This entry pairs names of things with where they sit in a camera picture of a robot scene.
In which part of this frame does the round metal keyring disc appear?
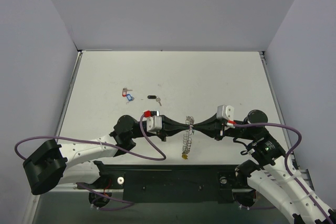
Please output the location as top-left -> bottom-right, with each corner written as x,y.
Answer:
182,116 -> 194,155

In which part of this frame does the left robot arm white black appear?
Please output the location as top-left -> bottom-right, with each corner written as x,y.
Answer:
23,115 -> 189,195

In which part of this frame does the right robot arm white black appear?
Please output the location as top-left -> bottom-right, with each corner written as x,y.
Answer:
190,105 -> 335,223

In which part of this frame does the silver key black tag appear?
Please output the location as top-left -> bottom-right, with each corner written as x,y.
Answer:
147,95 -> 162,106

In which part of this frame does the blue tag key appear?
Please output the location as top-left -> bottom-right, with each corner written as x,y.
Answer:
126,94 -> 134,104

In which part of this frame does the red tag key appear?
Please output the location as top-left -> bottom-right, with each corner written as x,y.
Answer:
122,87 -> 132,97

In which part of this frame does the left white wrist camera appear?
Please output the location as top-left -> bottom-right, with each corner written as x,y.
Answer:
143,110 -> 163,133

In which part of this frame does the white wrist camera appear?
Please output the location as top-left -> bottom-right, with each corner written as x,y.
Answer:
143,110 -> 163,133
216,105 -> 235,128

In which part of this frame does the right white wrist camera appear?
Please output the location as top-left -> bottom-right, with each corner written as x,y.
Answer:
216,105 -> 235,128

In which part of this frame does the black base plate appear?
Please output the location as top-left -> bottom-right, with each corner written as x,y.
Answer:
85,162 -> 256,206

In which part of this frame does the aluminium frame rail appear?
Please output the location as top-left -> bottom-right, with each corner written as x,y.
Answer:
33,168 -> 314,193

